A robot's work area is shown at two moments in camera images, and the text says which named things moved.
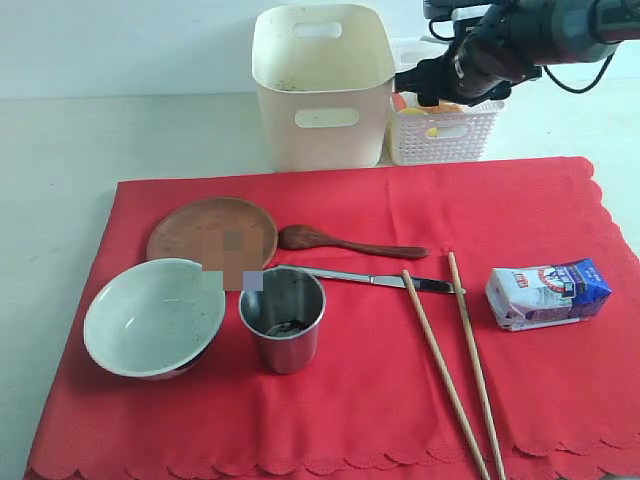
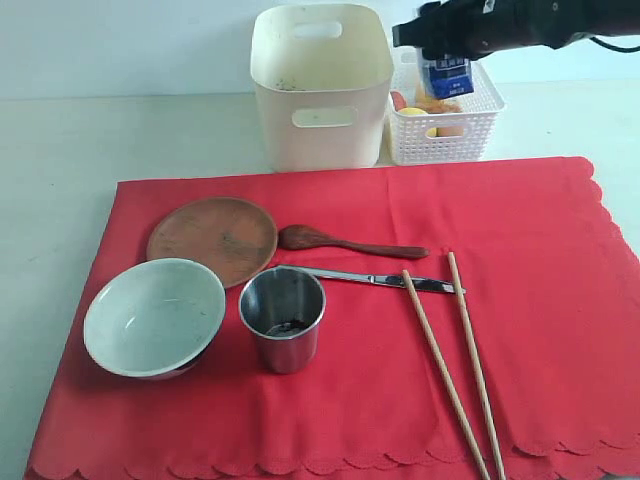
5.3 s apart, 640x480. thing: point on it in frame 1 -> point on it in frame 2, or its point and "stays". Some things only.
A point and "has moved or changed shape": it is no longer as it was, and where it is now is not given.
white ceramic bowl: x=154 y=321 stays
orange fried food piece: x=443 y=108 stays
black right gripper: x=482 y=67 -> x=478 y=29
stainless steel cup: x=284 y=318 stays
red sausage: x=399 y=101 stays
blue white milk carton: x=565 y=292 has moved or changed shape
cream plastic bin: x=324 y=73 stays
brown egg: x=444 y=107 -> x=449 y=131
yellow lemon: x=431 y=131 stays
